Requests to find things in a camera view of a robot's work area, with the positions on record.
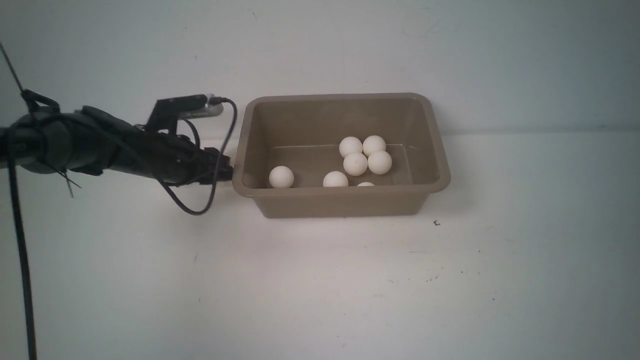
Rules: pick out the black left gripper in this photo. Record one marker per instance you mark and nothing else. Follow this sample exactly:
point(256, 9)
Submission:
point(204, 166)

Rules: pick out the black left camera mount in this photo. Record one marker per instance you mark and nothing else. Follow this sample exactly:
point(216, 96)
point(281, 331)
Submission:
point(166, 112)

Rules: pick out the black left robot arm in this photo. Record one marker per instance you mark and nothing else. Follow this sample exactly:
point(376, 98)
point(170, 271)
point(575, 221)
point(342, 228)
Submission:
point(90, 141)

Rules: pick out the tan plastic bin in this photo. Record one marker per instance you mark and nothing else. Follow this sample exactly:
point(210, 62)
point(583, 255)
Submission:
point(303, 132)

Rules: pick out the white ping-pong ball red logo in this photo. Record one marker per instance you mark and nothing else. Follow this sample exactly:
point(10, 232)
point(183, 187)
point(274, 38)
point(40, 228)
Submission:
point(380, 162)

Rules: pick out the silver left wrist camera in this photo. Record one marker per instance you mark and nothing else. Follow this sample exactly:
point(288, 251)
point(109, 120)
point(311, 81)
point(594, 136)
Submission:
point(209, 109)

